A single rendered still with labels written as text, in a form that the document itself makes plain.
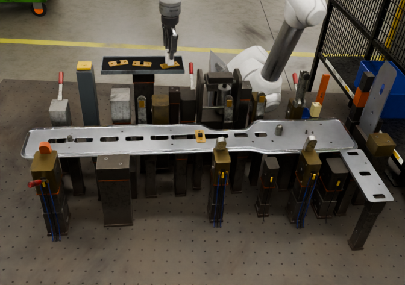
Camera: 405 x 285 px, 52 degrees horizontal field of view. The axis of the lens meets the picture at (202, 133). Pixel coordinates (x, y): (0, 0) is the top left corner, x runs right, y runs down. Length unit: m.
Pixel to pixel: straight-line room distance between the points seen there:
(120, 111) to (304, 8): 0.87
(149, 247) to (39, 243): 0.43
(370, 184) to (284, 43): 0.75
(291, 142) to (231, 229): 0.44
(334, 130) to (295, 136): 0.20
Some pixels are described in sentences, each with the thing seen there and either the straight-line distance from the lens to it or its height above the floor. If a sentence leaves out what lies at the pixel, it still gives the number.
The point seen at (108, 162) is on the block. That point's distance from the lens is 1.57.
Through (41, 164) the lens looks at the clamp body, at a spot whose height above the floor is 1.06.
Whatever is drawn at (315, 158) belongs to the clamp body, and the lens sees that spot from 1.66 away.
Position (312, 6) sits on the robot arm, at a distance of 1.81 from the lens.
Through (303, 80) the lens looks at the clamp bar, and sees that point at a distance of 1.88.
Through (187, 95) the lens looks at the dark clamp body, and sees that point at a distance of 1.84.
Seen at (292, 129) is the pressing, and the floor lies 1.00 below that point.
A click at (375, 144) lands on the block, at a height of 1.05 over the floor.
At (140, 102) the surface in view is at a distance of 1.77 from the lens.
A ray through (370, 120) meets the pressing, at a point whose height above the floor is 1.07.
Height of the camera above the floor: 2.08
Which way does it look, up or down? 38 degrees down
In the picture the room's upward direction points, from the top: 4 degrees clockwise
